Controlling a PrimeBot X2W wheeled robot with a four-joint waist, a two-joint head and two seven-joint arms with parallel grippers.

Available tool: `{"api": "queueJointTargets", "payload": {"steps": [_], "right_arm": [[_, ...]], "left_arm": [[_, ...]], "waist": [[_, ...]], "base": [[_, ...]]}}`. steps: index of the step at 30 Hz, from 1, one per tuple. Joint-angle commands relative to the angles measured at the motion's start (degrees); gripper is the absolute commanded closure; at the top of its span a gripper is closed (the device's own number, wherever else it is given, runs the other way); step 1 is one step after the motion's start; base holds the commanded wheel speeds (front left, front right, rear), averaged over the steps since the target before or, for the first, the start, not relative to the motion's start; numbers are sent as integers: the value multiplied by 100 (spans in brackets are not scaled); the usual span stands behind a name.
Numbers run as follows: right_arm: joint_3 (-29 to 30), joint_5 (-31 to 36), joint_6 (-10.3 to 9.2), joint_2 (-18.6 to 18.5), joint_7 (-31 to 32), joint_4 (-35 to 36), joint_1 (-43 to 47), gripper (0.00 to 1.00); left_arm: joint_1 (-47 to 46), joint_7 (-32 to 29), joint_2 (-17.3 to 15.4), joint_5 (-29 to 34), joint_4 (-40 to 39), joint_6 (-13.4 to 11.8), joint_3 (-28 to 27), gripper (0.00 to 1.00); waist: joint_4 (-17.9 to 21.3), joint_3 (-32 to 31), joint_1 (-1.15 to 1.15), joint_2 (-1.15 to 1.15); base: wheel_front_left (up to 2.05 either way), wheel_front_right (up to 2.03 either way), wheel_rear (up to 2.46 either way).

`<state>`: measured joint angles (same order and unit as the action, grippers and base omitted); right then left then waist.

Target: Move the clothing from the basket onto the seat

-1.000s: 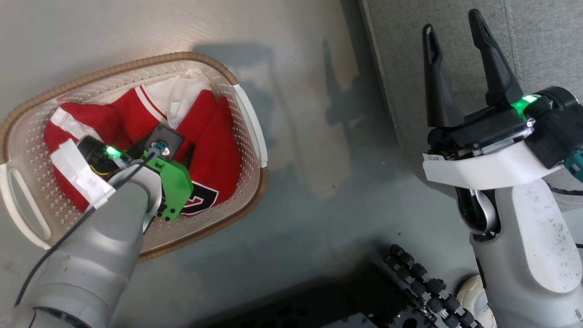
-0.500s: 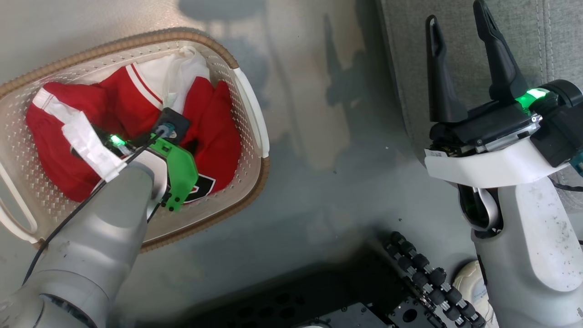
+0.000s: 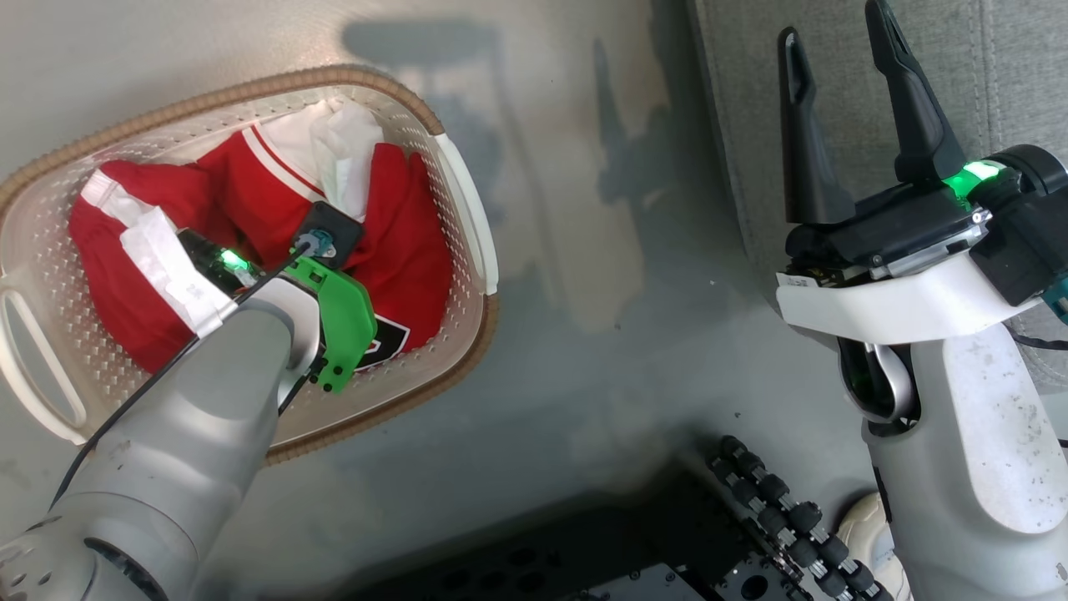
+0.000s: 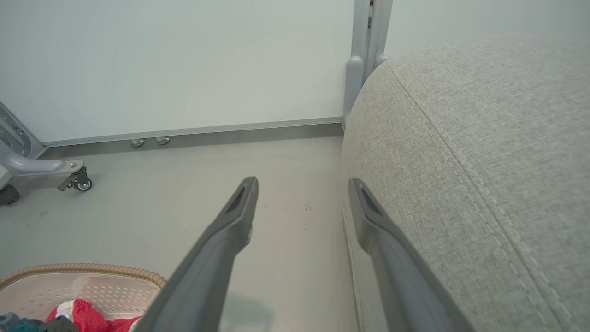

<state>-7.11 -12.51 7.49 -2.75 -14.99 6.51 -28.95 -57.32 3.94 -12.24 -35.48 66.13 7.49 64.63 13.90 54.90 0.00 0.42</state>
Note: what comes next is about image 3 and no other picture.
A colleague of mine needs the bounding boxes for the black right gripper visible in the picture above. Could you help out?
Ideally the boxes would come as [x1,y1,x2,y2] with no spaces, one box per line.
[778,0,1004,280]

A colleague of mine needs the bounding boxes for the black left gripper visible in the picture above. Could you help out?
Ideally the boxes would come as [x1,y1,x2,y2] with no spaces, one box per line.
[178,229,268,295]

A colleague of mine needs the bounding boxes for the plain red garment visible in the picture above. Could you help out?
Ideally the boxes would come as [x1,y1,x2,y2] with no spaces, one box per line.
[67,159,243,373]

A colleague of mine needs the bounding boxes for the white cloth garment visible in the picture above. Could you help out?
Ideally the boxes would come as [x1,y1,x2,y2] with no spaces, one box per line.
[267,98,386,223]

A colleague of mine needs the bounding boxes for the red numbered basketball jersey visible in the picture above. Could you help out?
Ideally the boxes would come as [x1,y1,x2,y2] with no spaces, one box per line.
[200,125,456,373]

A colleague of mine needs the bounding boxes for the grey fabric ottoman seat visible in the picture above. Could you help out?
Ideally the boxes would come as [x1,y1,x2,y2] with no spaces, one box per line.
[688,0,1068,393]

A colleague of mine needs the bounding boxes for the white plastic laundry basket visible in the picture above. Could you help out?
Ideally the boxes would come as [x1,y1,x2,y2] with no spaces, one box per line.
[0,65,500,465]

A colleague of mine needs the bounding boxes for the black roller wheel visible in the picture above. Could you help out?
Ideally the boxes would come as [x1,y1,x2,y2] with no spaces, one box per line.
[708,434,895,601]

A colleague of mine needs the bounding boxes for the white sneaker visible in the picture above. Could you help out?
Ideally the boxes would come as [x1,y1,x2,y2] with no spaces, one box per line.
[837,492,909,589]

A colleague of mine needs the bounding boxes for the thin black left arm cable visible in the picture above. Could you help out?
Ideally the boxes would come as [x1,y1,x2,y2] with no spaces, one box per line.
[52,246,305,510]

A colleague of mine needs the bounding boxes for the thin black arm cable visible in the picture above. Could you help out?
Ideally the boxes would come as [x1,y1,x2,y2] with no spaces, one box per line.
[52,246,305,510]
[1004,321,1068,352]

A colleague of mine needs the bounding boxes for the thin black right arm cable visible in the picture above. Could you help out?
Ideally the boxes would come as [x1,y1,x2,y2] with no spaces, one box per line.
[1004,321,1068,352]

